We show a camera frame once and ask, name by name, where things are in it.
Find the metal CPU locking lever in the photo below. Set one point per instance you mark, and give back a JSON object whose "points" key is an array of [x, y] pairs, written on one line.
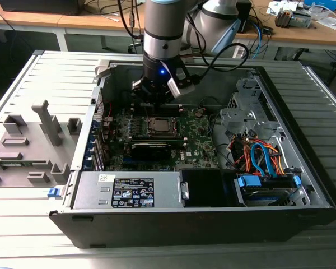
{"points": [[147, 113], [168, 134]]}

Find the CPU socket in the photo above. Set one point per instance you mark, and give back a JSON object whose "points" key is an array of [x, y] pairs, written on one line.
{"points": [[149, 126]]}

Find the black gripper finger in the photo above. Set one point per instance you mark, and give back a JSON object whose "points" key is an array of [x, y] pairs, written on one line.
{"points": [[165, 95], [144, 89]]}

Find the silver power supply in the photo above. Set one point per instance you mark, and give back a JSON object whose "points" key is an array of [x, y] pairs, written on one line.
{"points": [[89, 190]]}

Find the blue cardboard box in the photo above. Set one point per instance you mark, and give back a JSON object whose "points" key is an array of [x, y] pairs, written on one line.
{"points": [[322, 3]]}

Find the green motherboard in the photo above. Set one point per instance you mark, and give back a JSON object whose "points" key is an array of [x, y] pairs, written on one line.
{"points": [[196, 140]]}

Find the green RAM stick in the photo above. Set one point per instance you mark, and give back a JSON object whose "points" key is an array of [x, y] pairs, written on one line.
{"points": [[177, 142], [14, 164]]}

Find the clear plastic bag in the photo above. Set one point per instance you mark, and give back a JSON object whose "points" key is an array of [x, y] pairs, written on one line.
{"points": [[329, 21]]}

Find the blue plastic latch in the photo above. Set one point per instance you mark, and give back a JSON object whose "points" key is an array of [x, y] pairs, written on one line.
{"points": [[53, 192]]}

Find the grey drive unit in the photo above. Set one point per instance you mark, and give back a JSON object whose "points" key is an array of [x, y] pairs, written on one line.
{"points": [[301, 20]]}

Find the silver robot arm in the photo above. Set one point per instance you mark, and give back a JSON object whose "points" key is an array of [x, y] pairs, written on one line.
{"points": [[162, 30]]}

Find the black computer box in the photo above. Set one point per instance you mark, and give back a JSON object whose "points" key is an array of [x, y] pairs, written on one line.
{"points": [[39, 7]]}

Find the silver green CPU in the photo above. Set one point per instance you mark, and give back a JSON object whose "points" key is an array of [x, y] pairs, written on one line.
{"points": [[160, 125]]}

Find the round coin cell battery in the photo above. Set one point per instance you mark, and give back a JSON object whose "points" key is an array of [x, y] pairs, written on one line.
{"points": [[199, 113]]}

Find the black grey PC case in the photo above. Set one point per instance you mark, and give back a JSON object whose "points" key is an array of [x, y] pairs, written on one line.
{"points": [[156, 229]]}

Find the CPU cooler heatsink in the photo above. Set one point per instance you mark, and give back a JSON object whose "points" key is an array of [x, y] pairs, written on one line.
{"points": [[282, 18]]}

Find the white depth camera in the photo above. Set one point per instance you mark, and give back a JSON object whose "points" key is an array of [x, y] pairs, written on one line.
{"points": [[184, 90]]}

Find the black chair base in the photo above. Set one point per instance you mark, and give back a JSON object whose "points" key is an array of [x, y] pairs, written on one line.
{"points": [[135, 46]]}

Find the small black upright box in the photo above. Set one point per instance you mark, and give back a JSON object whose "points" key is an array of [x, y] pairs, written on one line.
{"points": [[244, 16]]}

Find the wooden desk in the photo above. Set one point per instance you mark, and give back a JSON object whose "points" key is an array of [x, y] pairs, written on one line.
{"points": [[296, 35], [44, 21]]}

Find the grey parts rack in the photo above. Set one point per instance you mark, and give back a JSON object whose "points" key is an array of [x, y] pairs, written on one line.
{"points": [[39, 140]]}

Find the grey case corner bracket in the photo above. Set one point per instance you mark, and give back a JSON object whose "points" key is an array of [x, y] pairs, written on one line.
{"points": [[102, 68]]}

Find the silver metal drive cage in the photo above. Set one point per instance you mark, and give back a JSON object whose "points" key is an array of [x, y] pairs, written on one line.
{"points": [[240, 117]]}

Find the white paper sheet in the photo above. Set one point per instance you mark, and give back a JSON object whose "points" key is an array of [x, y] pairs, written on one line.
{"points": [[277, 7]]}

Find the hard disk with blue carrier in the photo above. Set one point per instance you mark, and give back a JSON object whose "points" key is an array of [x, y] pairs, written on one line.
{"points": [[266, 197]]}

